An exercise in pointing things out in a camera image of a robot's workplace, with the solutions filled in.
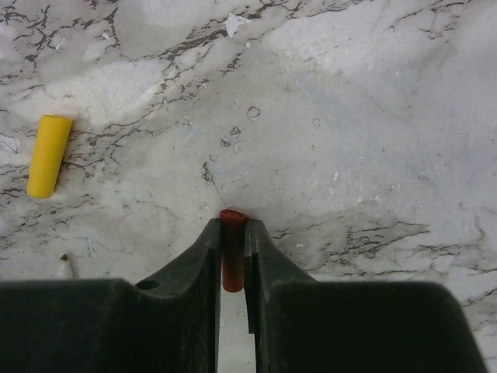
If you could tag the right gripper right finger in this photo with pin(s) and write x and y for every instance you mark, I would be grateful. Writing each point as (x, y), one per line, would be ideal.
(304, 325)

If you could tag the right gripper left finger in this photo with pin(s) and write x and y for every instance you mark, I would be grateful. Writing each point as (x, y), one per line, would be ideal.
(168, 322)

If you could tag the brown pen cap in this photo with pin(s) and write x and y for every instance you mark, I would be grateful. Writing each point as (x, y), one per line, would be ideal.
(233, 225)

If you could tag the red marker pen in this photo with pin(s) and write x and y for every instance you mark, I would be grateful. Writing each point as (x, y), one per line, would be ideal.
(65, 270)

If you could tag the yellow pen cap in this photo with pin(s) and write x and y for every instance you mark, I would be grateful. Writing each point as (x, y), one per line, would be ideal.
(49, 148)

